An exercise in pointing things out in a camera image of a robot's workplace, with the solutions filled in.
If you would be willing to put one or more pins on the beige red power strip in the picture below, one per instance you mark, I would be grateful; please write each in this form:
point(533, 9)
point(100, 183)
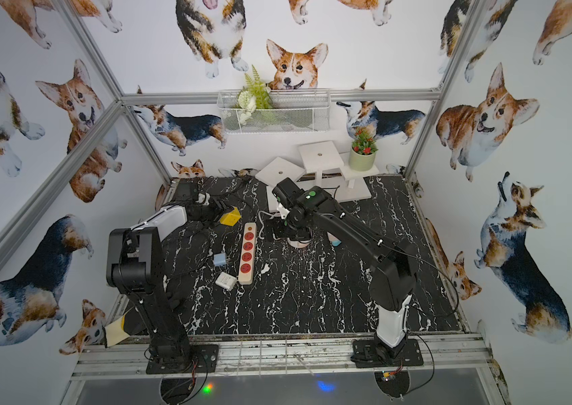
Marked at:
point(247, 254)

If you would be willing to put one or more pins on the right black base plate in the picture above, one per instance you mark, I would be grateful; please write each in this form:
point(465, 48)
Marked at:
point(375, 354)

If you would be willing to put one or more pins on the green potted red flowers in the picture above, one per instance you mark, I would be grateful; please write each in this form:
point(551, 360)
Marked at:
point(363, 151)

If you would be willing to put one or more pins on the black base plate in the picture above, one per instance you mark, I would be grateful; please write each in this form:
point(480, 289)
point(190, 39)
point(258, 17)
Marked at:
point(375, 354)
point(170, 360)

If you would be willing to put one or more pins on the green fern plant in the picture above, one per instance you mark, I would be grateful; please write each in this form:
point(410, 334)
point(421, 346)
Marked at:
point(253, 97)

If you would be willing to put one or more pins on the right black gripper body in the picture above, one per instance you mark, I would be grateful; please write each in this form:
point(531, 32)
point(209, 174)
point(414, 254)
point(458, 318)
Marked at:
point(289, 228)

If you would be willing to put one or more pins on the aluminium frame front rail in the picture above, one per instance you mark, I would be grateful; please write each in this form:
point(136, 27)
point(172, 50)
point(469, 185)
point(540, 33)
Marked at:
point(291, 357)

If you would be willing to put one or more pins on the round pink socket hub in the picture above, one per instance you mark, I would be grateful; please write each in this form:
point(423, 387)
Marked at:
point(300, 242)

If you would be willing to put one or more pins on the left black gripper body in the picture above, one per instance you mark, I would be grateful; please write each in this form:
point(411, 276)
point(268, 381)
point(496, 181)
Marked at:
point(213, 207)

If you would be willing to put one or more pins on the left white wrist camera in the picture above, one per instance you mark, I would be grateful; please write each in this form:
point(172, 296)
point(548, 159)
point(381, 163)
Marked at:
point(203, 198)

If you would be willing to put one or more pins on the white wire basket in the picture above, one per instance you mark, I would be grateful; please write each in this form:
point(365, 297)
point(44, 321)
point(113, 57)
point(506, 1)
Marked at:
point(296, 111)

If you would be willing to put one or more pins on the yellow paper note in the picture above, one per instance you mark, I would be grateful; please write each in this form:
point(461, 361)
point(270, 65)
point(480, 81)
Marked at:
point(115, 333)

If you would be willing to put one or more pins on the yellow cube plug adapter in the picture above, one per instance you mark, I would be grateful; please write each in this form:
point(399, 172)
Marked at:
point(231, 218)

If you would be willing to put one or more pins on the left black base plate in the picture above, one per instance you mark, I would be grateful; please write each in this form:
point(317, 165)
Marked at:
point(170, 360)

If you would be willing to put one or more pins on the white tiered display stand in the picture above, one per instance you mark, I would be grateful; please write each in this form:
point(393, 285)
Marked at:
point(322, 166)

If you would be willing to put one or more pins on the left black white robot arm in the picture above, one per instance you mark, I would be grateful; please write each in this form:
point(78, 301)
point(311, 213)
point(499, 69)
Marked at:
point(136, 268)

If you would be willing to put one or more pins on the light blue plug adapter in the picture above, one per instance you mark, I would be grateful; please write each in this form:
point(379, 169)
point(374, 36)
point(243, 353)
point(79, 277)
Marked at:
point(220, 259)

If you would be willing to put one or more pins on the white plug adapter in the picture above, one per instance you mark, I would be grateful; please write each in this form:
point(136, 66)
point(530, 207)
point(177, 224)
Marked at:
point(226, 281)

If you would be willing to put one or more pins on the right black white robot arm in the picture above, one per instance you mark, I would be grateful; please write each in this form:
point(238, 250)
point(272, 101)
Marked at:
point(393, 277)

